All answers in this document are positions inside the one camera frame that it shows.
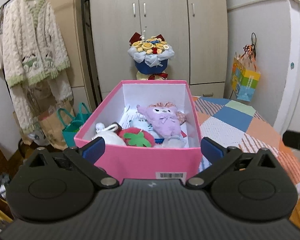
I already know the colourful paper gift bag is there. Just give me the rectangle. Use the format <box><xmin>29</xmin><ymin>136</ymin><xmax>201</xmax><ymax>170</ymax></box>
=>
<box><xmin>230</xmin><ymin>32</ymin><xmax>261</xmax><ymax>102</ymax></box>

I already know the purple plush toy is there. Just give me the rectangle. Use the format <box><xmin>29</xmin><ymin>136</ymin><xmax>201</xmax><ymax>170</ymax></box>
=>
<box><xmin>136</xmin><ymin>105</ymin><xmax>181</xmax><ymax>138</ymax></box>

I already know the red strawberry plush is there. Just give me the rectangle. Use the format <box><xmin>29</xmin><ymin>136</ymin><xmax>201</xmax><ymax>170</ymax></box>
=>
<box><xmin>118</xmin><ymin>127</ymin><xmax>155</xmax><ymax>147</ymax></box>

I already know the white fluffy item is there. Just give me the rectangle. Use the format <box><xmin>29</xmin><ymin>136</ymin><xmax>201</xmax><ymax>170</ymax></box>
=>
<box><xmin>162</xmin><ymin>135</ymin><xmax>186</xmax><ymax>148</ymax></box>

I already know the brown paper bag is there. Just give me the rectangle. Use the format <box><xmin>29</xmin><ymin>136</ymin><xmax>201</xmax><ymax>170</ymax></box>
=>
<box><xmin>38</xmin><ymin>100</ymin><xmax>74</xmax><ymax>150</ymax></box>

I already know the beige wardrobe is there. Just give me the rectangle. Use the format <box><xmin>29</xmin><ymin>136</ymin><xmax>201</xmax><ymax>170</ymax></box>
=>
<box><xmin>88</xmin><ymin>0</ymin><xmax>228</xmax><ymax>98</ymax></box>

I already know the teal tote bag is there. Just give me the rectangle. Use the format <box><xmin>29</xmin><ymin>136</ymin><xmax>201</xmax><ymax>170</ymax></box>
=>
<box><xmin>57</xmin><ymin>102</ymin><xmax>91</xmax><ymax>147</ymax></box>

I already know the white panda plush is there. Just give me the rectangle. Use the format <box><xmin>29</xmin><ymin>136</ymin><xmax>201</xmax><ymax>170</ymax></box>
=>
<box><xmin>92</xmin><ymin>122</ymin><xmax>126</xmax><ymax>146</ymax></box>

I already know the patchwork knitted table cover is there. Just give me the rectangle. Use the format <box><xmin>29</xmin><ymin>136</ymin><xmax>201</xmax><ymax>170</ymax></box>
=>
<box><xmin>192</xmin><ymin>96</ymin><xmax>300</xmax><ymax>196</ymax></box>

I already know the cream knitted cardigan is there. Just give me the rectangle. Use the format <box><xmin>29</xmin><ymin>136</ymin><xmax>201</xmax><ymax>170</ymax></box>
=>
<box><xmin>1</xmin><ymin>0</ymin><xmax>73</xmax><ymax>134</ymax></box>

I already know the white blue wet wipes pack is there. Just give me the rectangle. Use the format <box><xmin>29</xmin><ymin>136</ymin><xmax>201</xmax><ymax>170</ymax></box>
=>
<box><xmin>129</xmin><ymin>118</ymin><xmax>164</xmax><ymax>144</ymax></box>

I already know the white door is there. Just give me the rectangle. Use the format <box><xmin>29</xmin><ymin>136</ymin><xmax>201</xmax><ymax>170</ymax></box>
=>
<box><xmin>274</xmin><ymin>0</ymin><xmax>300</xmax><ymax>135</ymax></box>

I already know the yellow flower bouquet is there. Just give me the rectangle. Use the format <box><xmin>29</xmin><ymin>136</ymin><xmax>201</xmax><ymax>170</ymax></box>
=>
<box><xmin>128</xmin><ymin>30</ymin><xmax>175</xmax><ymax>80</ymax></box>

